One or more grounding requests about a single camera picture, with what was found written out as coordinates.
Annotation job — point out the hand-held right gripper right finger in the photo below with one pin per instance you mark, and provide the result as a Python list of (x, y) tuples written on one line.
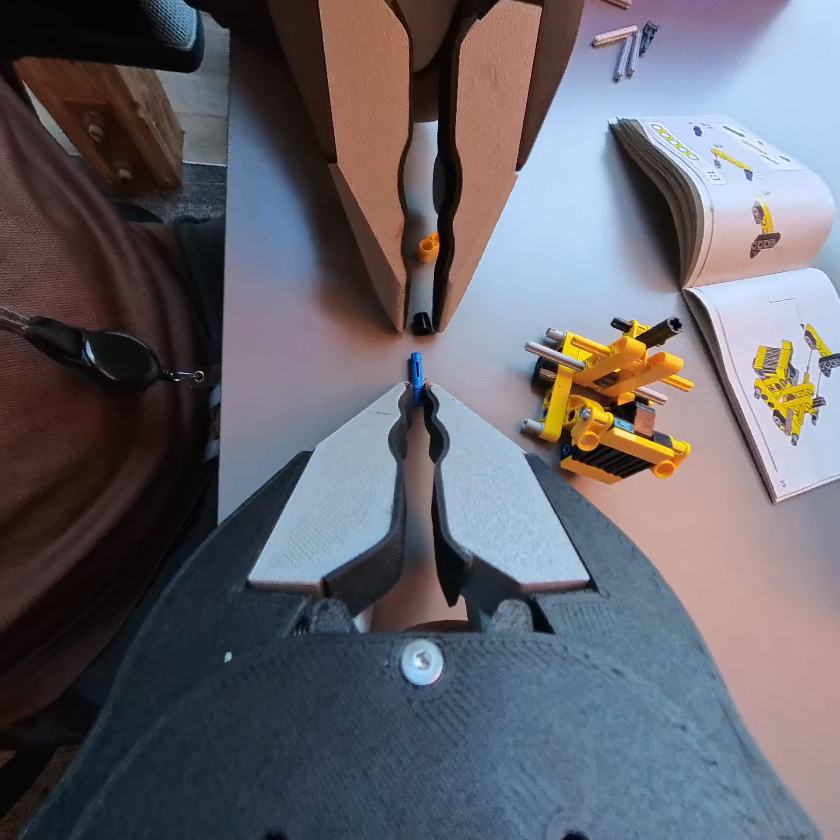
[(505, 512)]

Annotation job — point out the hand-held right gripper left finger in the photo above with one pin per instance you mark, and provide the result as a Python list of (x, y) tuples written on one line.
[(328, 505)]

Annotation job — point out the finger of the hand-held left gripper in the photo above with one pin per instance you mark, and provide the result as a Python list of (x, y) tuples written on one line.
[(492, 118), (367, 98)]

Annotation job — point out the yellow lego beam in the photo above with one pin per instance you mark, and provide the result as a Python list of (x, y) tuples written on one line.
[(428, 249)]

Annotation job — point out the blue lego pin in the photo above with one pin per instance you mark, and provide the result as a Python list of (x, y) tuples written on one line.
[(416, 367)]

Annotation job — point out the yellow lego vehicle model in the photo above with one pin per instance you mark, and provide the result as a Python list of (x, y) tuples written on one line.
[(633, 364)]

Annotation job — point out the black lego bush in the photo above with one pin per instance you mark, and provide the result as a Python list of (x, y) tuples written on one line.
[(422, 323)]

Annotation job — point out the grey lego axle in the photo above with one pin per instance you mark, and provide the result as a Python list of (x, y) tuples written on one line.
[(622, 59), (633, 54)]

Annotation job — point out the black lego axle pin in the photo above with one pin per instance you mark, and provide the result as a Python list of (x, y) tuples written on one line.
[(649, 36)]

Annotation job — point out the lego instruction booklet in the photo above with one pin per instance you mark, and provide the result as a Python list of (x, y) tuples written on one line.
[(774, 197)]

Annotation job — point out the black office chair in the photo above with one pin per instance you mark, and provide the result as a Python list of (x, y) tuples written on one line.
[(79, 39)]

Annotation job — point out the wooden post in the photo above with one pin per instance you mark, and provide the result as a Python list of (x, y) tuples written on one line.
[(98, 118)]

